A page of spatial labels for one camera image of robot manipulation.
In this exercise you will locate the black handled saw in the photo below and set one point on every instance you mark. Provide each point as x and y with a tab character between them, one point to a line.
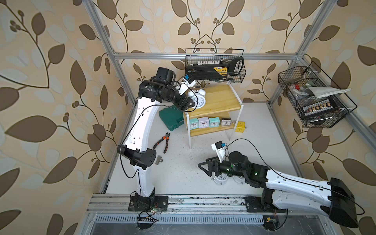
235	66

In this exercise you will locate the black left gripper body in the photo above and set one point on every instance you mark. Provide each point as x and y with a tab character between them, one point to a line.
183	102

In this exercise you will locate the metal pipe fitting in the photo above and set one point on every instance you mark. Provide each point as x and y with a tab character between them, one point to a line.
159	160

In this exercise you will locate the yellow power socket cube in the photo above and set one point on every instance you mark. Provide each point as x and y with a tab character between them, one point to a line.
240	128

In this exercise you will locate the green plastic case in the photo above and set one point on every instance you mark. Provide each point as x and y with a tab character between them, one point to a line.
172	117

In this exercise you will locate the clear square alarm clock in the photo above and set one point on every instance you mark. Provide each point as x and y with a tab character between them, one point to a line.
225	122

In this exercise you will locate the black wire basket back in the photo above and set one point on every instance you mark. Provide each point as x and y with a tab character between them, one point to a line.
199	56

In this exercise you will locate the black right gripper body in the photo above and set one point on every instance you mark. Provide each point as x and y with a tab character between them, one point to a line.
225	167

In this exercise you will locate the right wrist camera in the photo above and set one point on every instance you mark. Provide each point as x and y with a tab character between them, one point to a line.
219	148

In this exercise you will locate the wooden two-tier shelf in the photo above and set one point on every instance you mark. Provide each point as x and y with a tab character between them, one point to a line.
221	101

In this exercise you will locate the black wire basket right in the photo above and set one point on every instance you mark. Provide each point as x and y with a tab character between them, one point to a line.
317	104

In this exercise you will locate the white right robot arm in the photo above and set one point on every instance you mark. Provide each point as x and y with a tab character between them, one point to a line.
283	192

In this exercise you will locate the metal rail base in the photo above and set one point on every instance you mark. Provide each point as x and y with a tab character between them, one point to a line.
187	209

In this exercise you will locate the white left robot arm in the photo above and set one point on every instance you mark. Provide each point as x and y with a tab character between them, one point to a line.
141	157

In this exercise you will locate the black wire basket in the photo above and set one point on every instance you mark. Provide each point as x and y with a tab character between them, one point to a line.
317	104
199	56

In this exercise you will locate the white square alarm clock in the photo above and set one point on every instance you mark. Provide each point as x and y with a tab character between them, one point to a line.
204	122

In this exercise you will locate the teal square alarm clock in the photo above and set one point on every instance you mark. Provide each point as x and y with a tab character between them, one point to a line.
193	124

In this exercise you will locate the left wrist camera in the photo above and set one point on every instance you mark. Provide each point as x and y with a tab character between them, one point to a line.
187	81

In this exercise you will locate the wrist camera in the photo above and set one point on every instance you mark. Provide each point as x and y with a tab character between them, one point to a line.
219	148
187	81

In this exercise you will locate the white round clock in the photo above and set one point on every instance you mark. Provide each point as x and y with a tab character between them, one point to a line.
198	97
221	179
239	180

